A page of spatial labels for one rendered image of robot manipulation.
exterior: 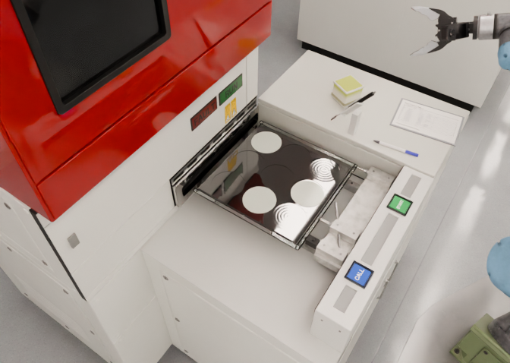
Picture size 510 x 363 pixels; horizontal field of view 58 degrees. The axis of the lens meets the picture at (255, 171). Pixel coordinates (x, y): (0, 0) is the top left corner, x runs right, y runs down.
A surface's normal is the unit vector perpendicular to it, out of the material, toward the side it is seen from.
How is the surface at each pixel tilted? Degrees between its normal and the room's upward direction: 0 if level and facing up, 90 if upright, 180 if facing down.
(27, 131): 90
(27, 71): 90
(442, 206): 0
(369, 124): 0
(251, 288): 0
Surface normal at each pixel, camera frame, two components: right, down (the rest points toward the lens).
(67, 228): 0.83, 0.43
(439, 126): 0.01, -0.65
